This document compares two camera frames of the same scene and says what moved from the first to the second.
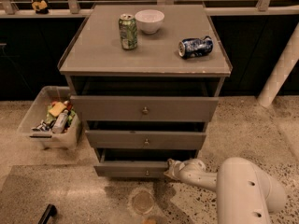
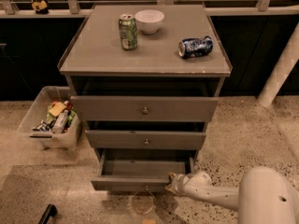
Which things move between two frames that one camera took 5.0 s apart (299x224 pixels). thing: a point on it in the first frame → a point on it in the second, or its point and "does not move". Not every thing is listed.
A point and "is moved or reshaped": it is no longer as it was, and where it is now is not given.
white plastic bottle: (60, 121) does not move
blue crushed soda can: (194, 47) does not move
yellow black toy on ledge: (40, 7) does not move
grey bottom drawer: (136, 162) is moved or reshaped
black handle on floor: (50, 211) does not move
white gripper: (181, 169) → (184, 184)
